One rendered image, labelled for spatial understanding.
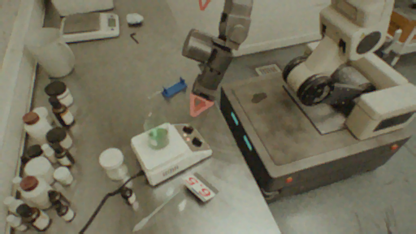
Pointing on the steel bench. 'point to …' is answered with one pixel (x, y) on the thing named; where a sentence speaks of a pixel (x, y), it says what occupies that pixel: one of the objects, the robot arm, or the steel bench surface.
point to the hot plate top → (150, 158)
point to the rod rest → (175, 88)
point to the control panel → (191, 139)
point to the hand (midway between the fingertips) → (194, 110)
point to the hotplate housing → (171, 164)
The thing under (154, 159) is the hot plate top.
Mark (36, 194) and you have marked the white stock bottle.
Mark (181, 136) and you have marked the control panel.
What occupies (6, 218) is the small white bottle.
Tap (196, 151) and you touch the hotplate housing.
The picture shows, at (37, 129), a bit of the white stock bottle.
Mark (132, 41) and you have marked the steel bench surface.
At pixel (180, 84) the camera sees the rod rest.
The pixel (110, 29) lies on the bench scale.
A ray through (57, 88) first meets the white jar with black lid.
